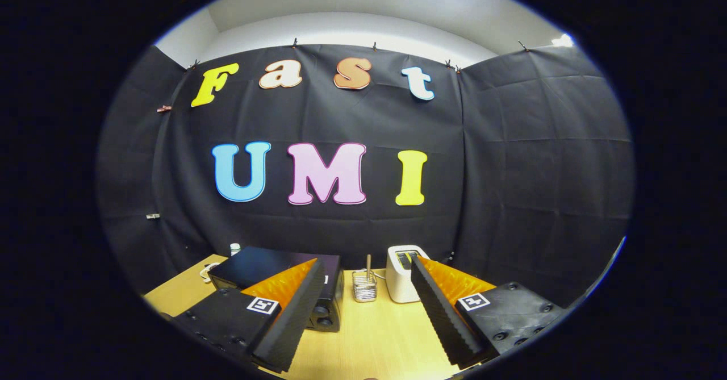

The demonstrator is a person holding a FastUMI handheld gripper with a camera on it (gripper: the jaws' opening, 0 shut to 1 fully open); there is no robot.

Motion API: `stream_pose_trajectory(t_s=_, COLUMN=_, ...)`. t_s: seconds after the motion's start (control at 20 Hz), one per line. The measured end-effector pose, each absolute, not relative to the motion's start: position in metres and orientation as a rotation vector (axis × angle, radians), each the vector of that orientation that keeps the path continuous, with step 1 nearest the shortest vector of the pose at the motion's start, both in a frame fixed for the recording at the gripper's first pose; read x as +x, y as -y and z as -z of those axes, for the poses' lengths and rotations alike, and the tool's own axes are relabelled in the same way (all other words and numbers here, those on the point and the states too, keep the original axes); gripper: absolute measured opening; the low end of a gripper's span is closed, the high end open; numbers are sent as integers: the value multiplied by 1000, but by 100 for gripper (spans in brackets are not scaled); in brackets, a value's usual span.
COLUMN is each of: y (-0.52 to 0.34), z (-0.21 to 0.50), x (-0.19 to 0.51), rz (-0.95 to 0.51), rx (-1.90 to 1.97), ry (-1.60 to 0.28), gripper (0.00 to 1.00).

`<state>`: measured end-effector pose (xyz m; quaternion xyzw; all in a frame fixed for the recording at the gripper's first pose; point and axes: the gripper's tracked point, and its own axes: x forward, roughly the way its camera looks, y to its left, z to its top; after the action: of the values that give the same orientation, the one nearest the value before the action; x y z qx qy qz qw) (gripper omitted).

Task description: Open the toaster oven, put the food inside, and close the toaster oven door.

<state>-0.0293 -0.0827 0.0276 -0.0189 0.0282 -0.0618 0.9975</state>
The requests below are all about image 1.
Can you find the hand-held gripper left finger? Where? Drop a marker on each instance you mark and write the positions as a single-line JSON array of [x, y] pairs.
[[295, 312]]

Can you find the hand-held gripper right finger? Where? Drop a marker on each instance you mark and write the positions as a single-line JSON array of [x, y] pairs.
[[440, 312]]

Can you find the black toaster oven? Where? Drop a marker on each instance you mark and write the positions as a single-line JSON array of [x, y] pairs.
[[267, 263]]

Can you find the white bread toaster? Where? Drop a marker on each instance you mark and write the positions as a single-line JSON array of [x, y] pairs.
[[397, 283]]

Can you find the small white bottle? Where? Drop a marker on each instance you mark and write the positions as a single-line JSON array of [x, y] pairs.
[[235, 249]]

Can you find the wooden stick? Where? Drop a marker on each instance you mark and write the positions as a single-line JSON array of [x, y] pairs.
[[368, 263]]

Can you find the small white dish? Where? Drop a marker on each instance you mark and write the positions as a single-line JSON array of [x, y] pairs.
[[203, 273]]

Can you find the black backdrop cloth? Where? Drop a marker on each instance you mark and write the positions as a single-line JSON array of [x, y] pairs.
[[511, 170]]

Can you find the ceiling light strip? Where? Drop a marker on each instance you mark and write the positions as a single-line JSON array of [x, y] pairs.
[[562, 40]]

